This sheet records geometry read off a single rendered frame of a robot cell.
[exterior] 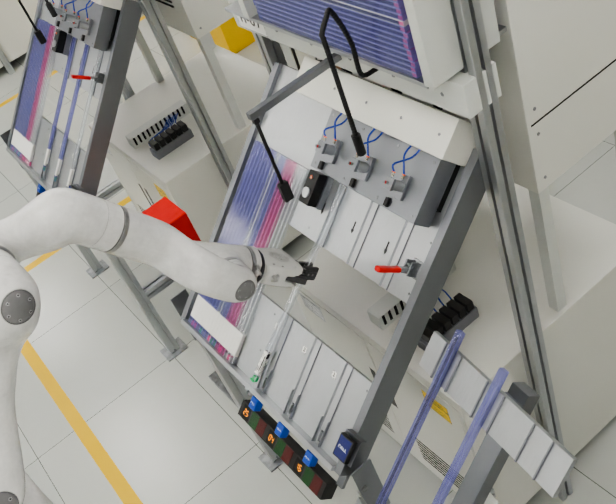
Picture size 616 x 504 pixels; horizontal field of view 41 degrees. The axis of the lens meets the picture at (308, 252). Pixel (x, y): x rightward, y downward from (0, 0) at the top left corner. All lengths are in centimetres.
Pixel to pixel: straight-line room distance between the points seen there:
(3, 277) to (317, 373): 73
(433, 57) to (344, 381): 71
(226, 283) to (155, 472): 143
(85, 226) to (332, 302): 92
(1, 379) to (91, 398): 177
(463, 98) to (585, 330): 89
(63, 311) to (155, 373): 68
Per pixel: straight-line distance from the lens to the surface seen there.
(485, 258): 221
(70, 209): 146
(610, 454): 255
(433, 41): 140
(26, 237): 148
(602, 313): 219
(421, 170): 161
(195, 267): 157
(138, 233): 153
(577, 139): 181
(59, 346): 359
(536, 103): 167
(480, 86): 147
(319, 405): 182
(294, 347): 188
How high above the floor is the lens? 215
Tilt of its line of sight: 40 degrees down
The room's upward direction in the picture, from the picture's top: 23 degrees counter-clockwise
